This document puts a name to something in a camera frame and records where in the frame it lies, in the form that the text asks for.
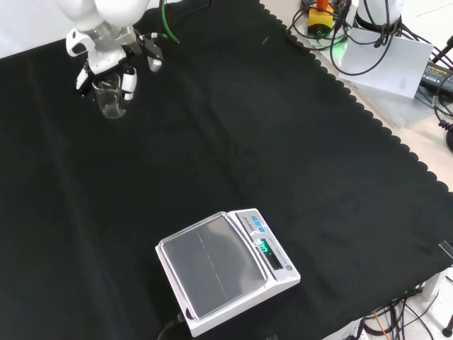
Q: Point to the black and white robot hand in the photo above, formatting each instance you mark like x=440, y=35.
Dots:
x=102, y=56

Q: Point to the clear glass beaker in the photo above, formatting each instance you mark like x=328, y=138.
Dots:
x=109, y=99

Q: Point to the white electronic balance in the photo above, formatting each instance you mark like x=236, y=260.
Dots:
x=226, y=269

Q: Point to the black bench cloth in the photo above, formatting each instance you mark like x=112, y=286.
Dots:
x=198, y=170

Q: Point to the yellow stop button box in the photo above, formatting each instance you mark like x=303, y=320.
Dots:
x=320, y=22

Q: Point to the white paper sheet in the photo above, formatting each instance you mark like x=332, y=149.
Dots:
x=385, y=63

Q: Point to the black power adapter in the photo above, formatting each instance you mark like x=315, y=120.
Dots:
x=436, y=78

